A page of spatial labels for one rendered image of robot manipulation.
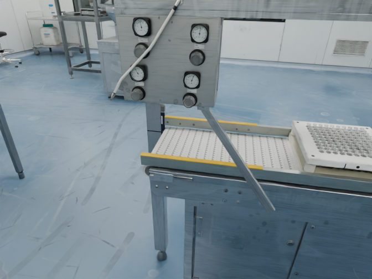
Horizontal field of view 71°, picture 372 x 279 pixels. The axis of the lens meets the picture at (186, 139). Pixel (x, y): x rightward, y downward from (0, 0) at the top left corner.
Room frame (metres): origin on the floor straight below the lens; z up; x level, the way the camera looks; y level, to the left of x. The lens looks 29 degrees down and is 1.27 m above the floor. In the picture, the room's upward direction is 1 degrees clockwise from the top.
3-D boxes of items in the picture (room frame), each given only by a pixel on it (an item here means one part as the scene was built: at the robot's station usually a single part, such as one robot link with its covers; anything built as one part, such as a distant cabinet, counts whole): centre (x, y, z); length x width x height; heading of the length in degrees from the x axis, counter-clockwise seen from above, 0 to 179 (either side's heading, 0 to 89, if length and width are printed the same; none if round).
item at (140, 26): (0.58, 0.10, 1.21); 0.04 x 0.01 x 0.04; 80
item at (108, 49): (3.62, 0.78, 0.38); 0.63 x 0.57 x 0.76; 75
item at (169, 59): (0.63, 0.04, 1.14); 0.22 x 0.11 x 0.20; 80
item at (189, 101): (0.55, -0.01, 1.06); 0.03 x 0.03 x 0.04; 80
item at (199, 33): (0.56, -0.02, 1.20); 0.04 x 0.01 x 0.04; 80
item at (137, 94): (0.58, 0.12, 1.07); 0.03 x 0.02 x 0.04; 80
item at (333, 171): (0.67, -0.46, 0.84); 0.24 x 0.24 x 0.02; 80
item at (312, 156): (0.67, -0.46, 0.89); 0.25 x 0.24 x 0.02; 170
